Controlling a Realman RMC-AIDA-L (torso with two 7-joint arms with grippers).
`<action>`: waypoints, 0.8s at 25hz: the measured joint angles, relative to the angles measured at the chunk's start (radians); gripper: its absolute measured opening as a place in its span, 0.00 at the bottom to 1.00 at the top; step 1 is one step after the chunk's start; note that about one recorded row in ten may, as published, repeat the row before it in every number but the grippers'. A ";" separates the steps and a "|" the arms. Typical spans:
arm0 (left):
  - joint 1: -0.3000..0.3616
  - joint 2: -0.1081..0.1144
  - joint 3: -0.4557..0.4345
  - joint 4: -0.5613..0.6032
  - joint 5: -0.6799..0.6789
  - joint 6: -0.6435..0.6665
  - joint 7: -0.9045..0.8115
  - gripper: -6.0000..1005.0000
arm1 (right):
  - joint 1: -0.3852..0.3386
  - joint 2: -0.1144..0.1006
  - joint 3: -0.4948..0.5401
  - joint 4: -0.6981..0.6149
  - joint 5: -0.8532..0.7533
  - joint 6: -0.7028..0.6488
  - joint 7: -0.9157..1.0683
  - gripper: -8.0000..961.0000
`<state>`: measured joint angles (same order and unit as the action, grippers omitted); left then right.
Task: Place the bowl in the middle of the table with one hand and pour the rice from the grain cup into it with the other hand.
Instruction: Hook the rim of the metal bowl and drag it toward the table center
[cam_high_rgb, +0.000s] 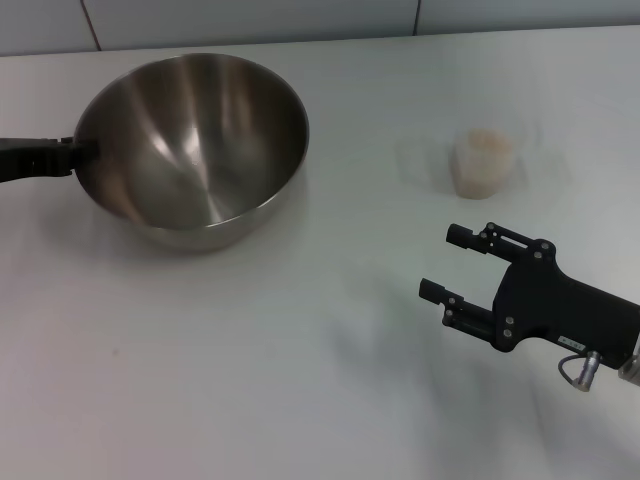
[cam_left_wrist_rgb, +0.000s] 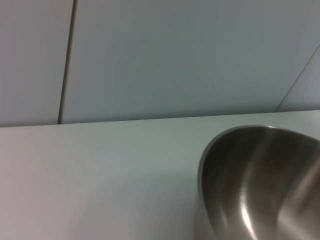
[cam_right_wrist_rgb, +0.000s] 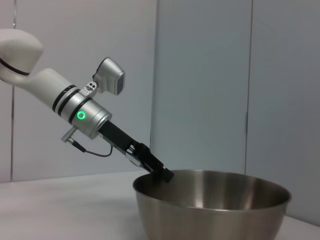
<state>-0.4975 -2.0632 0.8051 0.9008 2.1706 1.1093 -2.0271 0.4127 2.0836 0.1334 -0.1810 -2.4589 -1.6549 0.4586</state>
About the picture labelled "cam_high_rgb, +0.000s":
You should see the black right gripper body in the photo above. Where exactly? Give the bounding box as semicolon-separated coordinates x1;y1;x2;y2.
491;238;640;371

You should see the clear plastic measuring cup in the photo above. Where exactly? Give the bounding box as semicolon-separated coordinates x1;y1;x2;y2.
449;121;545;202

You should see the stainless steel mixing bowl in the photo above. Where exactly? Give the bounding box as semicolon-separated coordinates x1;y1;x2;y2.
73;52;311;253

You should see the right wrist cable with connector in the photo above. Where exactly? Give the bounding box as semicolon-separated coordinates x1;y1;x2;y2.
557;349;603;392

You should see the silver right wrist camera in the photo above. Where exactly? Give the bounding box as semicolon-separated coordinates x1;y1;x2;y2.
618;352;640;387

